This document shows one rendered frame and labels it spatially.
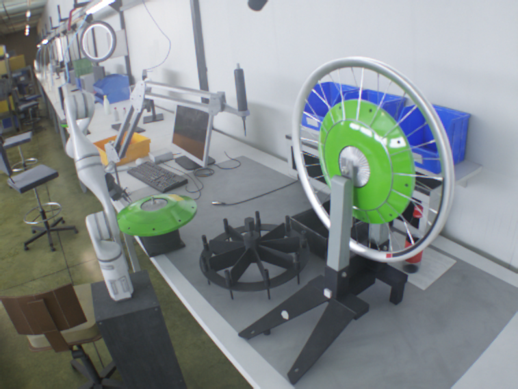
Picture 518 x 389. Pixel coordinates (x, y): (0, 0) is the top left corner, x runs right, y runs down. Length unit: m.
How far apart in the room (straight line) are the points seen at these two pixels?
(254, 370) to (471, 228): 0.94
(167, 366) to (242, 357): 0.59
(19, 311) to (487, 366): 1.59
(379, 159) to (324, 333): 0.45
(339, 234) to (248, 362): 0.40
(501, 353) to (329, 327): 0.50
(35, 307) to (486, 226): 1.69
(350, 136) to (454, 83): 0.60
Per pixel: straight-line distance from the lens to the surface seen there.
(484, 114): 1.41
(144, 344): 1.53
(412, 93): 0.86
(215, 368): 2.30
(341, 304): 1.10
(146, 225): 1.44
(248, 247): 1.31
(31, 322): 1.70
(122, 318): 1.44
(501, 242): 1.52
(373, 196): 0.98
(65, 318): 1.66
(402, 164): 0.92
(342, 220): 0.99
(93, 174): 1.35
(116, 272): 1.41
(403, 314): 1.22
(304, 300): 1.14
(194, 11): 2.94
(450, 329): 1.20
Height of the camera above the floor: 1.73
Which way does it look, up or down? 25 degrees down
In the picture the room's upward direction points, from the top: 6 degrees counter-clockwise
